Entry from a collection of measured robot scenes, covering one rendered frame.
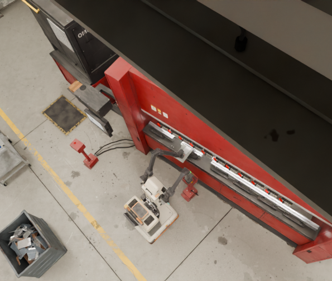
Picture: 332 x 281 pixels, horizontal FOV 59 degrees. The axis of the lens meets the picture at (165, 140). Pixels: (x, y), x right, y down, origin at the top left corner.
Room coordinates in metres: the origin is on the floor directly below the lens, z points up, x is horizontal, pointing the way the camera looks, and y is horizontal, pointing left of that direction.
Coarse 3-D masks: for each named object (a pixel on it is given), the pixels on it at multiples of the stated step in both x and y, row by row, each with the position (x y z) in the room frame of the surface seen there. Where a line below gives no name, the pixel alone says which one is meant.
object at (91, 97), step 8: (80, 88) 2.71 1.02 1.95; (88, 88) 2.69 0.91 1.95; (80, 96) 2.57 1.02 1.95; (88, 96) 2.54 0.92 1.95; (96, 96) 2.52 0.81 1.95; (104, 96) 2.49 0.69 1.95; (88, 104) 2.42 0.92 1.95; (96, 104) 2.39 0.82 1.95; (104, 104) 2.36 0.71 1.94; (96, 112) 2.31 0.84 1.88; (104, 112) 2.33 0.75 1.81
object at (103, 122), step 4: (88, 112) 2.54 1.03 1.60; (92, 112) 2.54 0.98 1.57; (92, 116) 2.46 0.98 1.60; (96, 116) 2.44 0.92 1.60; (100, 120) 2.35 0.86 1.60; (104, 120) 2.36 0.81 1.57; (100, 124) 2.31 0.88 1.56; (104, 124) 2.27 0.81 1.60; (108, 124) 2.32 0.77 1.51; (100, 128) 2.40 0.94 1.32; (104, 128) 2.26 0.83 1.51; (108, 128) 2.27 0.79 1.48; (104, 132) 2.33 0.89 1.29; (108, 132) 2.25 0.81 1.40
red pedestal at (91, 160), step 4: (76, 140) 2.58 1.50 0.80; (72, 144) 2.52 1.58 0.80; (76, 144) 2.50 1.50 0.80; (80, 144) 2.48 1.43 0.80; (76, 148) 2.42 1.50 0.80; (80, 148) 2.42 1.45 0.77; (84, 148) 2.46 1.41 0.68; (80, 152) 2.40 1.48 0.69; (84, 152) 2.50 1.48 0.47; (84, 156) 2.50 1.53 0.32; (88, 156) 2.50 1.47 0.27; (92, 156) 2.57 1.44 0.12; (84, 160) 2.52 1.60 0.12; (88, 160) 2.47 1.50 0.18; (92, 160) 2.49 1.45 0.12; (96, 160) 2.50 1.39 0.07; (84, 164) 2.48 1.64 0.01; (88, 164) 2.41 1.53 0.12; (92, 164) 2.42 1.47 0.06
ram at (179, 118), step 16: (144, 96) 2.45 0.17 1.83; (160, 96) 2.21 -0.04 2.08; (176, 112) 2.03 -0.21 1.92; (176, 128) 2.06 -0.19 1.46; (192, 128) 1.86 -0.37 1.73; (208, 128) 1.68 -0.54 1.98; (208, 144) 1.66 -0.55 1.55; (224, 144) 1.50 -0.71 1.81; (240, 160) 1.31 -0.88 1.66; (256, 176) 1.13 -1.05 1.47; (288, 192) 0.82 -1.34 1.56
